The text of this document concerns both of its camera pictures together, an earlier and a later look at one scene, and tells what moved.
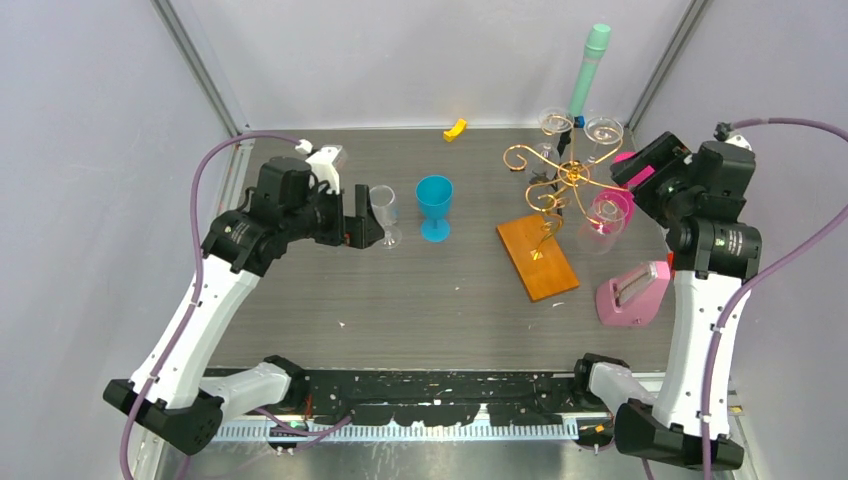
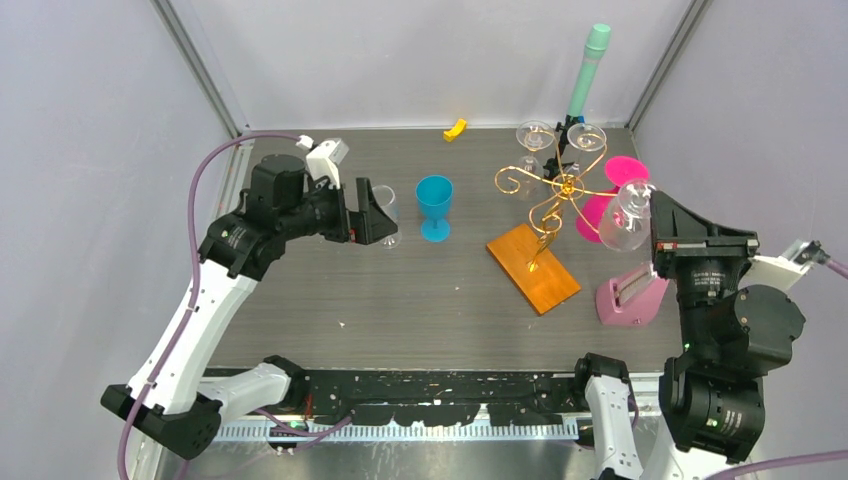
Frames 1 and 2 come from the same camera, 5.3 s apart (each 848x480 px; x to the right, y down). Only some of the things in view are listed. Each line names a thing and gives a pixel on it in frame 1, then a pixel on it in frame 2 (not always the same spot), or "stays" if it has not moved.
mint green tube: [594, 50] stays
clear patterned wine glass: [604, 225] to [625, 222]
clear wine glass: [383, 200] stays
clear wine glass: [554, 121] to [533, 135]
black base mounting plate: [526, 398] stays
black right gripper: [665, 154] to [677, 233]
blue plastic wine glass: [434, 193] stays
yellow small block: [456, 131] stays
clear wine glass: [603, 130] to [584, 137]
